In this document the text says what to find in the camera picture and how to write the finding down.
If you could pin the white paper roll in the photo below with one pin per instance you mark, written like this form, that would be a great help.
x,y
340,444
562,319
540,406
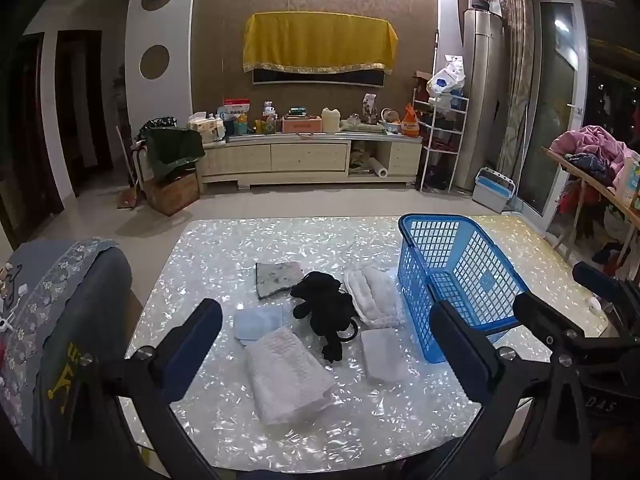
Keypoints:
x,y
378,169

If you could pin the small white cloth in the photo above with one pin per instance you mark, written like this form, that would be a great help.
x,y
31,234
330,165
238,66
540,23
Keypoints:
x,y
385,355

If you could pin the broom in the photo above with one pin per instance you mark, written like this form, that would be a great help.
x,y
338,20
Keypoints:
x,y
129,180

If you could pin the white towel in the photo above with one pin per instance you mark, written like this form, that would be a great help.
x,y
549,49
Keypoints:
x,y
285,375

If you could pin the white metal shelf rack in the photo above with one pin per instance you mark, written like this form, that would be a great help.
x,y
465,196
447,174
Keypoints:
x,y
442,130

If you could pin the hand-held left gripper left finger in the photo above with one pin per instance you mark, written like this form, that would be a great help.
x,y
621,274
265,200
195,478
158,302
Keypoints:
x,y
192,345

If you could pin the cream plastic jug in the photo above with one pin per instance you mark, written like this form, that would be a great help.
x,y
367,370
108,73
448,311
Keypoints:
x,y
331,121

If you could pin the patterned packet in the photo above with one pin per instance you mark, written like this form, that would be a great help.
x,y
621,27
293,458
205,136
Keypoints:
x,y
370,108

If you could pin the beige television cabinet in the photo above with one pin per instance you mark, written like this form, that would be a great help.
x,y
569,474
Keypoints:
x,y
305,157

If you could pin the white quilted pad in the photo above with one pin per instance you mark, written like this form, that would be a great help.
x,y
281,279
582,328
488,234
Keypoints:
x,y
372,295

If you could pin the glass door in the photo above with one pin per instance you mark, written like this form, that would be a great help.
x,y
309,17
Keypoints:
x,y
555,110

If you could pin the pink box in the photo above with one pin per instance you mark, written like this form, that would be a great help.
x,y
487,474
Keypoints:
x,y
301,125

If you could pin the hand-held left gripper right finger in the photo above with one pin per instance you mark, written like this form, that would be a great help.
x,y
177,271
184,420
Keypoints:
x,y
462,355

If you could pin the black cloth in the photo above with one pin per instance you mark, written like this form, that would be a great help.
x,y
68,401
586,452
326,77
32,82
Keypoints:
x,y
325,305

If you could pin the yellow cloth cover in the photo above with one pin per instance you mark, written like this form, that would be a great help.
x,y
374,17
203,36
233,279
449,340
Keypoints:
x,y
320,40

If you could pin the light blue cloth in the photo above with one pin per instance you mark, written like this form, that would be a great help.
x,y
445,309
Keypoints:
x,y
257,322

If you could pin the grey cloth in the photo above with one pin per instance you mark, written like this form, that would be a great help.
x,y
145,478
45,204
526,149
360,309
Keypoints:
x,y
277,280

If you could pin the chair with embroidered blue cover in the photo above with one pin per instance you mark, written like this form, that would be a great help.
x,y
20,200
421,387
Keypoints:
x,y
60,300

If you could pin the cardboard box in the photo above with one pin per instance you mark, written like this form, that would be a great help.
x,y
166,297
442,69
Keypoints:
x,y
172,197

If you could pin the orange bag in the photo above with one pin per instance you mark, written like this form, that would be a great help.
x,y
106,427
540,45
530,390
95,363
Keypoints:
x,y
410,122

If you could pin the red and white box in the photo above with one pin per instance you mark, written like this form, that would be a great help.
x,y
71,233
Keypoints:
x,y
236,109

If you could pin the dark green bag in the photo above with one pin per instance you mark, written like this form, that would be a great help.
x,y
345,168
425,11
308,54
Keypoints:
x,y
172,150

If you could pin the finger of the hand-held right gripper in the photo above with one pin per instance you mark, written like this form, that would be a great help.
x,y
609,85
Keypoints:
x,y
595,280
540,315

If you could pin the wooden rack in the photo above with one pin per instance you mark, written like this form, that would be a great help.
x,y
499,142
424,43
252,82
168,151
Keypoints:
x,y
575,170

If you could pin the blue and white storage box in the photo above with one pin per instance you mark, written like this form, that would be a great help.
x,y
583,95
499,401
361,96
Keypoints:
x,y
492,192

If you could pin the patterned curtain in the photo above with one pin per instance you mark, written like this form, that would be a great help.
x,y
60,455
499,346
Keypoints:
x,y
517,60

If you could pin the white plastic bag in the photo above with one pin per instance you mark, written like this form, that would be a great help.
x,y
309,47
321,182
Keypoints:
x,y
446,77

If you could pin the small white round object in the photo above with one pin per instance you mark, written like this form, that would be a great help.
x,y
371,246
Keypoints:
x,y
595,306

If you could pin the white tissue pack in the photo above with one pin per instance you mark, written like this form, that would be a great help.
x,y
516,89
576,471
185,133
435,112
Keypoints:
x,y
205,127

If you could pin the blue plastic basket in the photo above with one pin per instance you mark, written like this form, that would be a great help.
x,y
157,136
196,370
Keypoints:
x,y
425,280

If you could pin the black television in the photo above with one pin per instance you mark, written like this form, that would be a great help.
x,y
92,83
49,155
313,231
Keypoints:
x,y
320,77

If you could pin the standing air conditioner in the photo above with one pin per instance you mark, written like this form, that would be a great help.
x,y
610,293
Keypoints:
x,y
482,85

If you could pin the pink clothes pile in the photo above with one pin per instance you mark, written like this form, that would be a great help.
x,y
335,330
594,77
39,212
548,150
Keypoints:
x,y
592,147

